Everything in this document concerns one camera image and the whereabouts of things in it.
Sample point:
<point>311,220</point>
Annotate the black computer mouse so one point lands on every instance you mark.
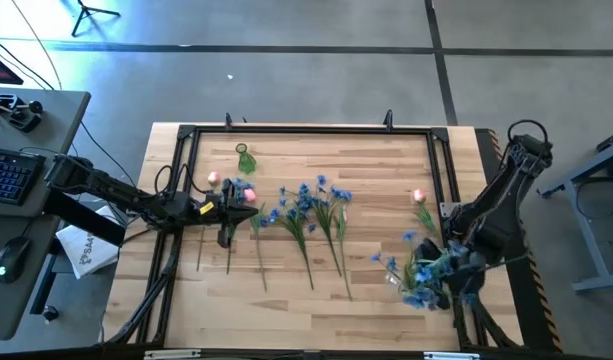
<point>12,259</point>

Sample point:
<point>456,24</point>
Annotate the black tripod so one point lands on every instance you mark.
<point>88,11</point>

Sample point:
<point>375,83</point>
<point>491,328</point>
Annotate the silver metal bracket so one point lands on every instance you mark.
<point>171,355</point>
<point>451,356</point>

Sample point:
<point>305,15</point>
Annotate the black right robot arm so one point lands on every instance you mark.
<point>496,200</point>

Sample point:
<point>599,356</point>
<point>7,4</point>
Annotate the black diagonal bar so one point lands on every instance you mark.
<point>81,217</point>

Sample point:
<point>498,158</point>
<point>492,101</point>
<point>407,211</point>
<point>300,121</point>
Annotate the white printed paper bag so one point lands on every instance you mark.
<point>86,250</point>

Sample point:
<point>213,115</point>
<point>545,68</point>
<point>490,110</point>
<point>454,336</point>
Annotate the black panel with hazard stripes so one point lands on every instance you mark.
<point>528,300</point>

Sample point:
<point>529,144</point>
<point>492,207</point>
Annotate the black backlit keyboard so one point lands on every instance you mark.
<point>11,175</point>

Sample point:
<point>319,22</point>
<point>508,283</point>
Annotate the black frame clip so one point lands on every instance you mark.
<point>229,122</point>
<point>388,120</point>

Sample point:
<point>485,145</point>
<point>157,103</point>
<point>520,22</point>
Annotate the black round knob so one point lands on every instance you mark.
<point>50,313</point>

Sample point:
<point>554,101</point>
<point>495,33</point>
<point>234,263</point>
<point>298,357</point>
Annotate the black clamp tool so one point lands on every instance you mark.
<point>16,112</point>

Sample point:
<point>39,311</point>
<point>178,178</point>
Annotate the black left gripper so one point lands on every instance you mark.
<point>221,210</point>

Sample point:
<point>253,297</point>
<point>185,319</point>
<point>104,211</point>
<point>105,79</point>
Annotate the grey desk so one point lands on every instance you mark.
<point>16,310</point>

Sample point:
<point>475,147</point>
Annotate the blue flower bouquet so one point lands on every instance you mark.
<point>423,275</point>

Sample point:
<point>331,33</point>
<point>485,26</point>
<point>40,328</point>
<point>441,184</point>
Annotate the green glass vase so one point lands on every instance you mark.
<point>246,162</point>

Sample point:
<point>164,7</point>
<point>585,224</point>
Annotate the black aluminium table frame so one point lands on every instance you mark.
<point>311,131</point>

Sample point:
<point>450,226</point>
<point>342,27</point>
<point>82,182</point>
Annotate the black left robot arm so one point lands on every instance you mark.
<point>111,187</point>

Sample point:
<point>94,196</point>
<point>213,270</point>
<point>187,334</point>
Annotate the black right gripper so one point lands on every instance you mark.
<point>468,272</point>

